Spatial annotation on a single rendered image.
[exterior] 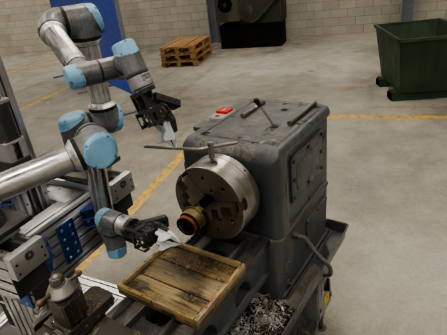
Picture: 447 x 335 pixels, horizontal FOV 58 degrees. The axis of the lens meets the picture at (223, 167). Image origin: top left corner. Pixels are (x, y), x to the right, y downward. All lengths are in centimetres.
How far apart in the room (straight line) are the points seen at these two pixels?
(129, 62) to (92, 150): 30
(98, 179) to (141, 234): 31
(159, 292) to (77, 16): 105
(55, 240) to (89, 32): 82
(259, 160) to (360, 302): 141
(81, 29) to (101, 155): 55
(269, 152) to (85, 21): 85
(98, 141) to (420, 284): 216
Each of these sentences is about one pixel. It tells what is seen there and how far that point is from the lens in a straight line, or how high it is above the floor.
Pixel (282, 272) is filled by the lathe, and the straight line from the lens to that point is 180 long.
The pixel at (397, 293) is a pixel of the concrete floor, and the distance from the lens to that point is 277.
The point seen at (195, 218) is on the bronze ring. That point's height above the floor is 110.
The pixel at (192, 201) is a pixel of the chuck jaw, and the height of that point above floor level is 113.
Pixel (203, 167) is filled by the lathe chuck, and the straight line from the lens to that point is 146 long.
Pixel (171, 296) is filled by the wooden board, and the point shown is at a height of 89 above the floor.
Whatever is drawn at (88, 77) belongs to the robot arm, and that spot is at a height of 161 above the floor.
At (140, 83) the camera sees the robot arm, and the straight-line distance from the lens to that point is 128.
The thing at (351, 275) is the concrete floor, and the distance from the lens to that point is 283.
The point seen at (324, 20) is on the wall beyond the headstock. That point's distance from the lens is 1127.
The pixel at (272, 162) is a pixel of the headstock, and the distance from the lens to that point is 149.
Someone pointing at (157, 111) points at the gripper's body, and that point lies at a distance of 129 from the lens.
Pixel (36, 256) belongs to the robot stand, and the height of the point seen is 107.
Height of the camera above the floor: 188
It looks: 26 degrees down
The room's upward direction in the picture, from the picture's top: 7 degrees counter-clockwise
